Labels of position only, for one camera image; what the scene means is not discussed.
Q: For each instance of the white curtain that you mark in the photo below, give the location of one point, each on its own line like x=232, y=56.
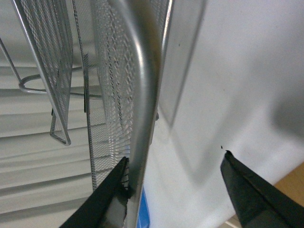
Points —
x=41, y=181

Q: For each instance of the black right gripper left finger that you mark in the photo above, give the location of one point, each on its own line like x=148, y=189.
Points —
x=107, y=205

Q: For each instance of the blue plastic tray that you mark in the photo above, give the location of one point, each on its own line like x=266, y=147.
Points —
x=143, y=216

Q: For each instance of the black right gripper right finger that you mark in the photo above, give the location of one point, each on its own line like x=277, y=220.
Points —
x=257, y=203

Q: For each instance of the silver mesh tray rack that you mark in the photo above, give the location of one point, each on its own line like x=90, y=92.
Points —
x=38, y=39

